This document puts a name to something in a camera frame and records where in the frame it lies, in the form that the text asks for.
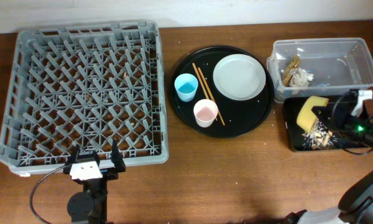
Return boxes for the yellow plastic bowl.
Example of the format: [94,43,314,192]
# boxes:
[296,96,329,133]

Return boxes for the food leftovers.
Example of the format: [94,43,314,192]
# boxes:
[302,122,338,150]

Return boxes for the white tissue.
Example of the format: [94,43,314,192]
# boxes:
[288,68,314,88]

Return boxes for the brown coffee stick wrapper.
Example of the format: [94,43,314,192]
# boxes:
[282,55,301,86]

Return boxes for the pink plastic cup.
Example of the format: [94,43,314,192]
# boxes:
[193,99,218,128]

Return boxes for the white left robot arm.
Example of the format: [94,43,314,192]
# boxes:
[63,140,126,223]

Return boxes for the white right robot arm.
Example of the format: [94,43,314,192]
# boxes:
[283,89,373,223]

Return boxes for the grey dishwasher rack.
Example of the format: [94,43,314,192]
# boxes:
[0,21,169,177]

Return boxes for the black rectangular tray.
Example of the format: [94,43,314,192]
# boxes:
[283,97,365,152]

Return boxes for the clear plastic bin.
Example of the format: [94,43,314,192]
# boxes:
[267,37,373,103]

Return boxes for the grey round plate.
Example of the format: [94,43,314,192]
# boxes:
[213,54,266,101]

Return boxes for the light blue plastic cup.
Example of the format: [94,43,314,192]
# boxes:
[174,73,198,102]

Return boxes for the round black tray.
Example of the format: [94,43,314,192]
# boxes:
[170,45,274,138]

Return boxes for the left wooden chopstick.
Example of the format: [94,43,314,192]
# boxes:
[191,62,218,121]

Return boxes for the wooden chopstick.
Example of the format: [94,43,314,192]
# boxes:
[198,67,225,126]
[191,62,218,121]

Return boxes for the right wooden chopstick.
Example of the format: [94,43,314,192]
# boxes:
[198,67,225,126]

